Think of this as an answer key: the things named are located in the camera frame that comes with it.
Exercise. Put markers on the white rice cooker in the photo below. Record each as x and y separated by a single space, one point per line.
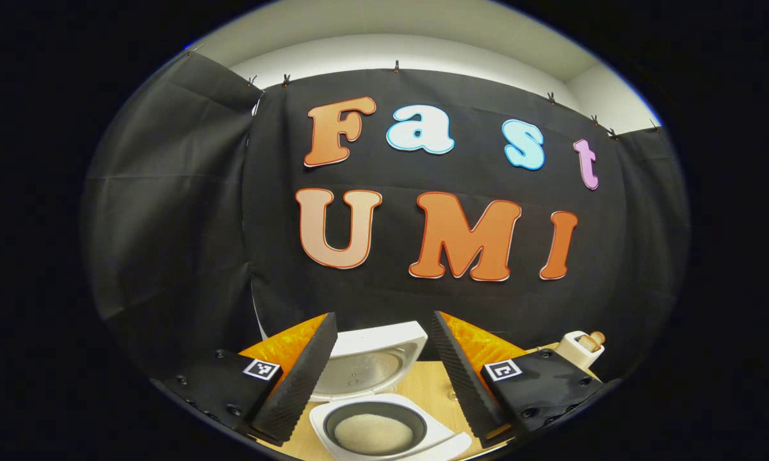
371 358

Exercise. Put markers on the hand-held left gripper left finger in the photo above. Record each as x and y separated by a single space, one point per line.
298 384

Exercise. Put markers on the white toaster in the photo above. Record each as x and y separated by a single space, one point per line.
573 352

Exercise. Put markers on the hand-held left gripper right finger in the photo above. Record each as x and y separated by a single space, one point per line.
464 384

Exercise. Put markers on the toast slice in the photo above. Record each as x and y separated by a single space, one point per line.
588 342
599 337

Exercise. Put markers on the white rice heap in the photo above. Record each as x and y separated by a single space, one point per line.
374 434

